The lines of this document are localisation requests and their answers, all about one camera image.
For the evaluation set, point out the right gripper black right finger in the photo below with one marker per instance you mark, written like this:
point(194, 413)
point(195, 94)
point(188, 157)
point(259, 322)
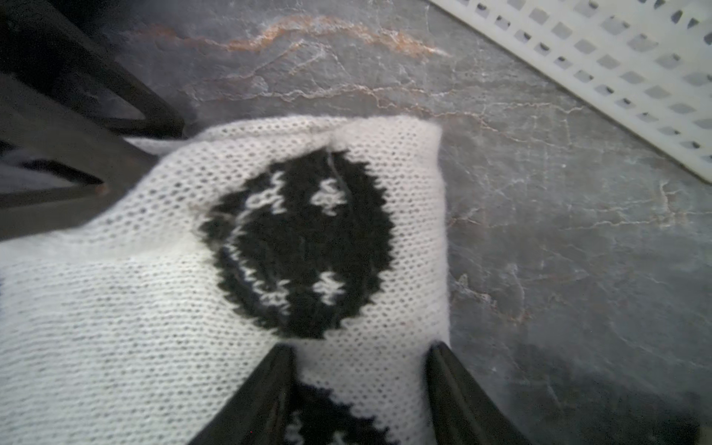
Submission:
point(462, 412)

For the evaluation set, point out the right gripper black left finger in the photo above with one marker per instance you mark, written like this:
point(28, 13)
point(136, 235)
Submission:
point(259, 411)

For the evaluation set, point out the white black smiley scarf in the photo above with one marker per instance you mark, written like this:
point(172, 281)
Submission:
point(324, 233)

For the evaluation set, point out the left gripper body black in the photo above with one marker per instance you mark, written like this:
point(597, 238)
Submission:
point(93, 145)

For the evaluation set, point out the white plastic perforated basket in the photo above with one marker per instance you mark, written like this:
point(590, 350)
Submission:
point(644, 64)

